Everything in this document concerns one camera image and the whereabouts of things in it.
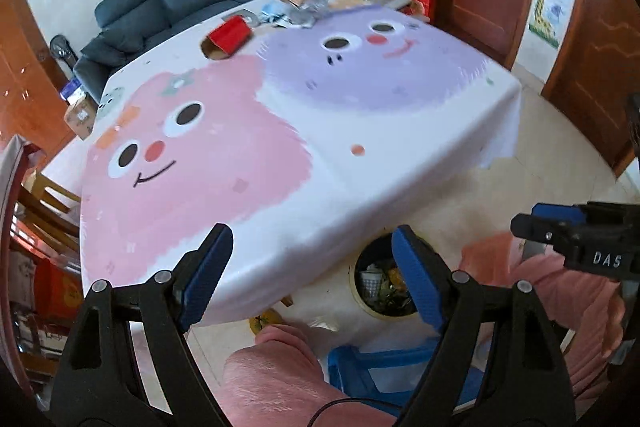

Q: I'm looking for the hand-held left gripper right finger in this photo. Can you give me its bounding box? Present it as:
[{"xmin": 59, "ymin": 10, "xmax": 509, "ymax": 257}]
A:
[{"xmin": 391, "ymin": 224, "xmax": 578, "ymax": 427}]

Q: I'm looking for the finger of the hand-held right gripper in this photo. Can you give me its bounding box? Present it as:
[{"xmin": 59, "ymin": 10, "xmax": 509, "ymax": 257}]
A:
[
  {"xmin": 531, "ymin": 203, "xmax": 588, "ymax": 226},
  {"xmin": 510, "ymin": 214, "xmax": 568, "ymax": 258}
]

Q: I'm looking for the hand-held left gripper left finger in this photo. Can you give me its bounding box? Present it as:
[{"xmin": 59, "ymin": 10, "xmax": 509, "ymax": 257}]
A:
[{"xmin": 47, "ymin": 222, "xmax": 236, "ymax": 427}]

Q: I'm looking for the yellow rimmed trash bin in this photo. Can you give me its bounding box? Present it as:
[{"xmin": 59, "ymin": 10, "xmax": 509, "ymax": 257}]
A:
[{"xmin": 347, "ymin": 232, "xmax": 426, "ymax": 320}]

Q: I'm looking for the person's right leg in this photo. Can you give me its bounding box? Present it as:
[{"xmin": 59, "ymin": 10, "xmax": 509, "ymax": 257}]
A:
[{"xmin": 459, "ymin": 231, "xmax": 626, "ymax": 400}]

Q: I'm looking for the person's leg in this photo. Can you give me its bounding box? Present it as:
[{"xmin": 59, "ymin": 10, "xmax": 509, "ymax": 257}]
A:
[
  {"xmin": 459, "ymin": 231, "xmax": 626, "ymax": 400},
  {"xmin": 222, "ymin": 324, "xmax": 398, "ymax": 427}
]

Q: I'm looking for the yellow slipper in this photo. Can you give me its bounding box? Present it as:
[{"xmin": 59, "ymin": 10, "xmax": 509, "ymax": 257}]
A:
[{"xmin": 250, "ymin": 308, "xmax": 286, "ymax": 335}]

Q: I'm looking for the blue plastic stool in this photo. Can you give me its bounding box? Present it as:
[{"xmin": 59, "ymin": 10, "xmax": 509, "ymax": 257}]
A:
[{"xmin": 327, "ymin": 342, "xmax": 486, "ymax": 410}]

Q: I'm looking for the person's left leg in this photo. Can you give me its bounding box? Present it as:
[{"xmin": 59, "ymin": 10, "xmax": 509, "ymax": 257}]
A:
[{"xmin": 222, "ymin": 324, "xmax": 398, "ymax": 427}]

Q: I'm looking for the orange storage box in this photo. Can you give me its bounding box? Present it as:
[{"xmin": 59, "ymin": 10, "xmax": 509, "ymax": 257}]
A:
[{"xmin": 35, "ymin": 257, "xmax": 83, "ymax": 323}]

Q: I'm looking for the yellow wooden chair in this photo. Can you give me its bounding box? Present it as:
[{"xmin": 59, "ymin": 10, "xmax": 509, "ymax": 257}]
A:
[{"xmin": 15, "ymin": 172, "xmax": 83, "ymax": 258}]

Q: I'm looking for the brown cardboard shipping box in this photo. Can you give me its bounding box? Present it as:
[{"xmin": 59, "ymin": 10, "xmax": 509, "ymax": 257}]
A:
[{"xmin": 64, "ymin": 92, "xmax": 98, "ymax": 140}]

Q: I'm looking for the red cardboard carton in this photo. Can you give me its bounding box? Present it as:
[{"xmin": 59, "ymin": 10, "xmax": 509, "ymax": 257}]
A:
[{"xmin": 200, "ymin": 17, "xmax": 253, "ymax": 60}]

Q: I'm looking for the grey flat cardboard box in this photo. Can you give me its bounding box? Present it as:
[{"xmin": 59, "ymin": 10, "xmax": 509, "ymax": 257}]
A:
[{"xmin": 225, "ymin": 9, "xmax": 261, "ymax": 28}]

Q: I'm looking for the black standing fan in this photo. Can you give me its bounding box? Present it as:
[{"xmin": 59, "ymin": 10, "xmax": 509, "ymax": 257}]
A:
[{"xmin": 50, "ymin": 34, "xmax": 81, "ymax": 75}]

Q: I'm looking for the orange wooden cabinet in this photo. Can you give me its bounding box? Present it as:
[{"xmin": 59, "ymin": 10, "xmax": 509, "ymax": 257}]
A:
[{"xmin": 0, "ymin": 0, "xmax": 76, "ymax": 158}]

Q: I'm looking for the blue plastic bag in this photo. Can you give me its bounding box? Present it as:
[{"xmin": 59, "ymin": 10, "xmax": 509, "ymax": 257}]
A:
[{"xmin": 262, "ymin": 2, "xmax": 291, "ymax": 22}]

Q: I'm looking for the clear plastic bag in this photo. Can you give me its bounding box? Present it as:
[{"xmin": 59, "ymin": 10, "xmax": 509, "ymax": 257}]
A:
[{"xmin": 290, "ymin": 0, "xmax": 331, "ymax": 28}]

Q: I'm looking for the black cable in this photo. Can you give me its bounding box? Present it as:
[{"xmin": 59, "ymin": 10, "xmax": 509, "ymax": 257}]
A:
[{"xmin": 310, "ymin": 398, "xmax": 401, "ymax": 427}]

